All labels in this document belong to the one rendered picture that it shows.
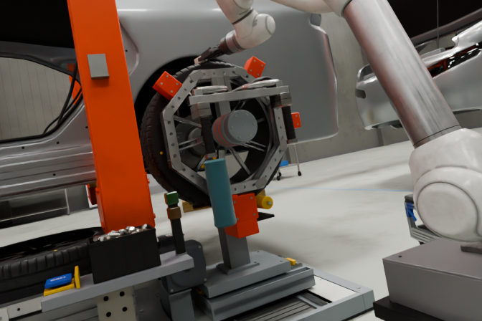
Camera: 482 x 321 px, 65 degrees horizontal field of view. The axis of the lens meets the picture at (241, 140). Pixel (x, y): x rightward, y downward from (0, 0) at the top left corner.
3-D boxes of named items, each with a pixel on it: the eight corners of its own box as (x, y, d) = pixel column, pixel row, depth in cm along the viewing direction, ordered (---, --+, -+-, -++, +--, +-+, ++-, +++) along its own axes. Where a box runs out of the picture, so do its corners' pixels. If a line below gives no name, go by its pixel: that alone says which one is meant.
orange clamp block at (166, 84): (178, 88, 161) (161, 75, 159) (183, 84, 154) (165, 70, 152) (169, 101, 159) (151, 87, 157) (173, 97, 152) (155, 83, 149)
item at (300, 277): (278, 270, 205) (275, 252, 205) (316, 287, 172) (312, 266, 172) (190, 299, 184) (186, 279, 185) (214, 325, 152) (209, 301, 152)
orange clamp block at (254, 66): (252, 84, 175) (259, 68, 177) (259, 80, 168) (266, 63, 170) (239, 77, 173) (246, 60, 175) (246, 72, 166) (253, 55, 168)
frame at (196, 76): (287, 180, 176) (267, 67, 178) (295, 180, 170) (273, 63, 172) (174, 206, 154) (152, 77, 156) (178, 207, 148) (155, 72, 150)
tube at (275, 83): (262, 96, 169) (257, 73, 169) (283, 87, 151) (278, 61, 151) (226, 100, 162) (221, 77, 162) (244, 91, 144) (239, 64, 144)
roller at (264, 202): (249, 204, 191) (247, 193, 191) (277, 208, 164) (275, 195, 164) (239, 206, 188) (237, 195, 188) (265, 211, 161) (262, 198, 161)
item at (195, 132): (233, 158, 221) (215, 107, 220) (239, 157, 214) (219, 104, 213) (183, 178, 208) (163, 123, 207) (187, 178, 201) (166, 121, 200)
